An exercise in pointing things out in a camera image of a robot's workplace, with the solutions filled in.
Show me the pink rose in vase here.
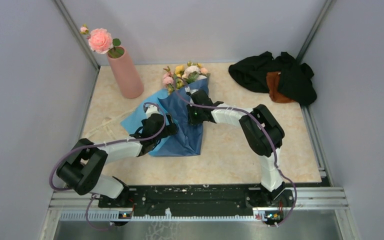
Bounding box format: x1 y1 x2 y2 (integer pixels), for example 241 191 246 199
79 24 125 59

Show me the black cloth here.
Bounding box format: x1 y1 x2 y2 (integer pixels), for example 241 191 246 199
228 51 317 106

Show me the pink ceramic vase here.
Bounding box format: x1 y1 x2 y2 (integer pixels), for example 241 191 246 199
107 46 144 99

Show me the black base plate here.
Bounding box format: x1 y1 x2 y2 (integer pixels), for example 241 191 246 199
98 184 294 217

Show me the mixed flower bouquet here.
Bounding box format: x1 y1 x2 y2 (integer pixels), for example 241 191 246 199
162 61 211 95

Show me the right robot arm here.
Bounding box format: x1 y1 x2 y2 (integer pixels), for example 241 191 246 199
186 87 285 206

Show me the blue wrapping paper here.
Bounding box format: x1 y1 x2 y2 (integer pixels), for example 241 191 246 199
120 89 204 157

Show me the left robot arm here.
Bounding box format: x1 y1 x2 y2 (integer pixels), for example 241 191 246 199
55 113 178 207

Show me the brown cloth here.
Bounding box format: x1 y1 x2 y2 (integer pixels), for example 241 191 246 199
266 71 295 104

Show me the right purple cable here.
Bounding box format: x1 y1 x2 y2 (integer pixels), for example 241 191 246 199
175 86 298 228

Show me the cream ribbon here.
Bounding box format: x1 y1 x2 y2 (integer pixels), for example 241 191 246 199
82 115 127 140

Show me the aluminium frame rail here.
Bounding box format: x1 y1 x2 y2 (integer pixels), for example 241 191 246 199
40 186 360 240

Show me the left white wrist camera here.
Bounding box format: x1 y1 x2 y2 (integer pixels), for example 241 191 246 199
145 104 161 119

